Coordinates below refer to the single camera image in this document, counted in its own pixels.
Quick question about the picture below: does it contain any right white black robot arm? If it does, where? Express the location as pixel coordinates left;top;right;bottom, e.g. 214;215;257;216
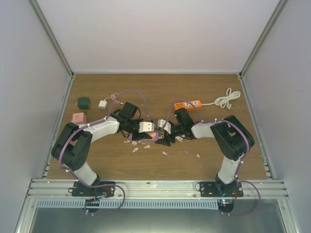
156;108;255;197

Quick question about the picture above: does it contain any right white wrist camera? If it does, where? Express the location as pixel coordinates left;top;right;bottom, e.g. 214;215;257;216
156;119;172;134

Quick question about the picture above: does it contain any pink cube socket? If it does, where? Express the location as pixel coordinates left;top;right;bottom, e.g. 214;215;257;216
71;112;87;125

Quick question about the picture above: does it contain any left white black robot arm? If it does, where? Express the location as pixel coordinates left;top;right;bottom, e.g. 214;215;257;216
51;102;155;196

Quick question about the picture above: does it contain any small pink plug adapter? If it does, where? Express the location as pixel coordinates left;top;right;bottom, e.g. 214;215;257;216
148;132;158;140

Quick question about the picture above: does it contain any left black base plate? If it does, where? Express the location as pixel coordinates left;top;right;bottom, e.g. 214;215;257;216
68;181;115;198

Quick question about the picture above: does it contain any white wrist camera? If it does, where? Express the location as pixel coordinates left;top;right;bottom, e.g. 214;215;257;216
156;119;172;134
138;121;156;133

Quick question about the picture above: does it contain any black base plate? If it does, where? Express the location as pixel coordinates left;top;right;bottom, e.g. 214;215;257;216
68;181;115;198
194;181;244;198

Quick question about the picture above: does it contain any pink usb cable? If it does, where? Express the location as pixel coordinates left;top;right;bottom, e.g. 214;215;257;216
104;93;124;107

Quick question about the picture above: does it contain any green cube plug adapter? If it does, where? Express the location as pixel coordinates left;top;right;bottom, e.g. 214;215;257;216
76;97;90;110

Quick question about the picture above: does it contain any purple power strip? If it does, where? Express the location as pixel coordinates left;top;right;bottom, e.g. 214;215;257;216
129;132;158;142

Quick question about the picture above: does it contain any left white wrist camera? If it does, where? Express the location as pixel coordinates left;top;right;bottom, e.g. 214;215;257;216
138;121;156;133

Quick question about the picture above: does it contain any grey slotted cable duct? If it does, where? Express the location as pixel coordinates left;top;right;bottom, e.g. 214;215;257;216
37;199;218;210

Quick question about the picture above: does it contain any orange power strip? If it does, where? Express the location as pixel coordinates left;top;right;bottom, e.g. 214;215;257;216
174;100;202;111

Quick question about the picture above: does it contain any aluminium front rail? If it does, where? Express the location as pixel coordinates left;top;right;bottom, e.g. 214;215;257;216
26;179;289;200

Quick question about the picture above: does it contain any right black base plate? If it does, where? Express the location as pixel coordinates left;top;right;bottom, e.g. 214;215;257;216
194;181;244;198

